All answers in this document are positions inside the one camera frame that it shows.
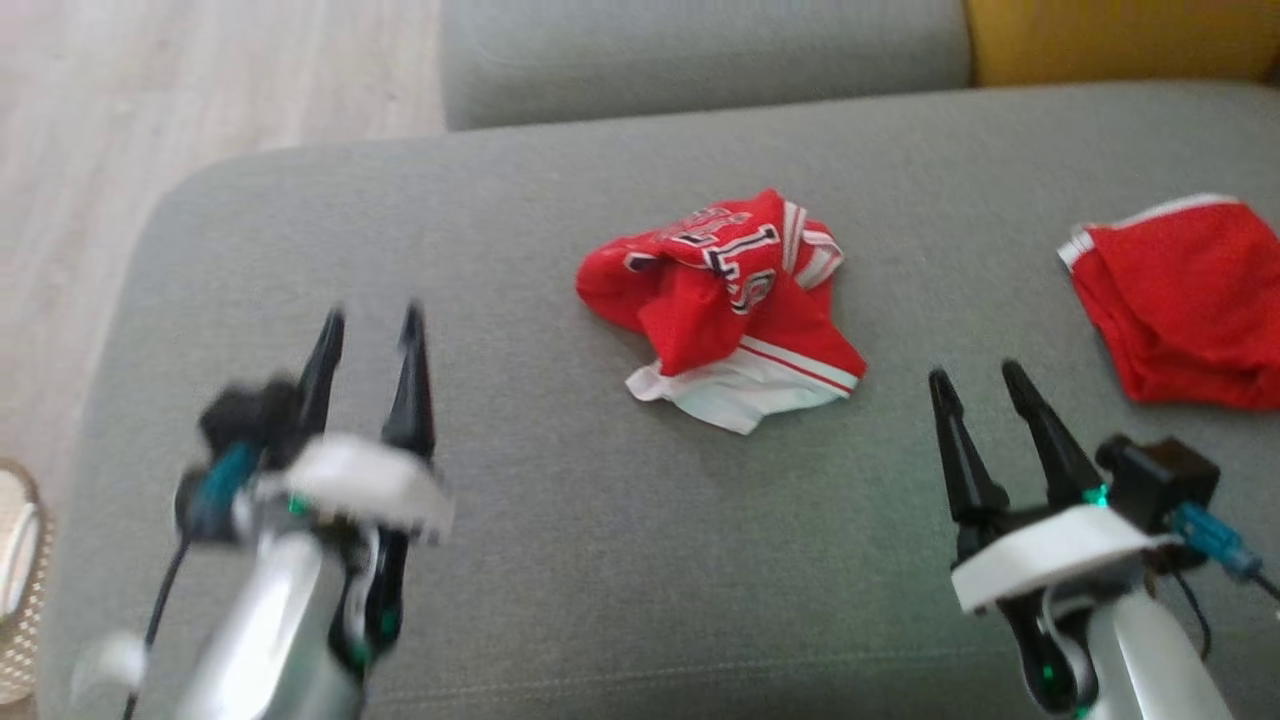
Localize white cable label tag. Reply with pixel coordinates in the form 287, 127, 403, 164
72, 631, 149, 707

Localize grey sofa back cushion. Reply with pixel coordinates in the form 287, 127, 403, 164
440, 0, 974, 132

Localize yellow cushion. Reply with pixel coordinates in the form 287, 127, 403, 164
965, 0, 1280, 89

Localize grey sofa seat cushion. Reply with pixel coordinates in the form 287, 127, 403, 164
35, 80, 1280, 720

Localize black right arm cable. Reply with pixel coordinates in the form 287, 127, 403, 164
1168, 500, 1280, 603

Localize red shorts white trim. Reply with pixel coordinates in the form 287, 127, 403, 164
1057, 193, 1280, 412

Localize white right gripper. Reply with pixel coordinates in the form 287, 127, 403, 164
927, 360, 1182, 717

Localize red basketball jersey white sleeves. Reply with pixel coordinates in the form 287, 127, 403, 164
575, 188, 869, 436

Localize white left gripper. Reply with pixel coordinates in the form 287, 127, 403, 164
264, 300, 454, 673

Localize woven laundry basket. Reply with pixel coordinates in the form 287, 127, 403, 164
0, 458, 52, 707

